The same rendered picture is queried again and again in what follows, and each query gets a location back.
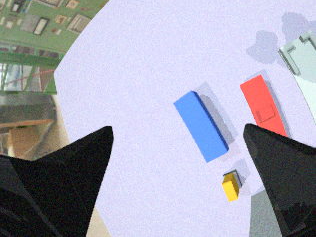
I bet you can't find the yellow rectangular block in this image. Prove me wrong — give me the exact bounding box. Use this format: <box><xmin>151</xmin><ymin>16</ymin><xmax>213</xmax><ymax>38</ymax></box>
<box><xmin>222</xmin><ymin>174</ymin><xmax>239</xmax><ymax>202</ymax></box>

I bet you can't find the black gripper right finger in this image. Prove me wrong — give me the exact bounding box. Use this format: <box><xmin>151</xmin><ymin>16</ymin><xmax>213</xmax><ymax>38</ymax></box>
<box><xmin>243</xmin><ymin>123</ymin><xmax>316</xmax><ymax>237</ymax></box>

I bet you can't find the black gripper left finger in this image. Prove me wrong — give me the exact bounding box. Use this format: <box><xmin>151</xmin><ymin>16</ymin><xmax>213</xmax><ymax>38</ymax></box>
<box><xmin>0</xmin><ymin>126</ymin><xmax>114</xmax><ymax>237</ymax></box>

